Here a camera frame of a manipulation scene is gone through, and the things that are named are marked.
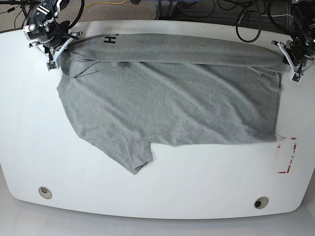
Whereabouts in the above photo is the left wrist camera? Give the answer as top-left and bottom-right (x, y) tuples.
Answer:
(291, 72), (303, 83)

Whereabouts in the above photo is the right table cable grommet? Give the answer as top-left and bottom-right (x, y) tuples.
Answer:
(254, 196), (269, 209)

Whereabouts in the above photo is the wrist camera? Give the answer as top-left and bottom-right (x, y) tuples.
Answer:
(291, 72), (303, 83)
(47, 60), (57, 71)

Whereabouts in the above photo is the red tape rectangle marking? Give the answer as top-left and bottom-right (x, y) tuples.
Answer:
(274, 137), (298, 174)

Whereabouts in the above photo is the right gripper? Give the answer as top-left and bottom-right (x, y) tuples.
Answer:
(29, 31), (83, 64)

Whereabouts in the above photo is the yellow cable on floor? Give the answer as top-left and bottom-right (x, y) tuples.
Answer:
(83, 0), (127, 13)

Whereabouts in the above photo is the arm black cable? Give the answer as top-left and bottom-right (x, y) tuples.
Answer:
(54, 0), (86, 35)
(235, 0), (296, 44)

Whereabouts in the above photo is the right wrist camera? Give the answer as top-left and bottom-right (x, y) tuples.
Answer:
(47, 60), (57, 71)

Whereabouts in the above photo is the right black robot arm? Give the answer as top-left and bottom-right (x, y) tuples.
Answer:
(22, 0), (85, 70)

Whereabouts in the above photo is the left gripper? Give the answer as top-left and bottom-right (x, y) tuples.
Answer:
(272, 39), (315, 75)

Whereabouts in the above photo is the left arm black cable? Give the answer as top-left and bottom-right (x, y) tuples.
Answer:
(235, 0), (296, 44)

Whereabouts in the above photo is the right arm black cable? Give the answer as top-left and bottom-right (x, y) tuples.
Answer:
(54, 0), (86, 35)

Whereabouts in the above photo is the grey t-shirt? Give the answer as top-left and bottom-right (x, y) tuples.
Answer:
(57, 34), (290, 174)

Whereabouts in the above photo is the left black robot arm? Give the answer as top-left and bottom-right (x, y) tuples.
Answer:
(266, 0), (315, 82)

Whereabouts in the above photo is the left table cable grommet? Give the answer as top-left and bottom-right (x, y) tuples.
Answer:
(38, 186), (52, 200)

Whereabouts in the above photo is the table cable grommet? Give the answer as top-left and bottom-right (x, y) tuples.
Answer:
(38, 186), (52, 200)
(254, 196), (269, 209)

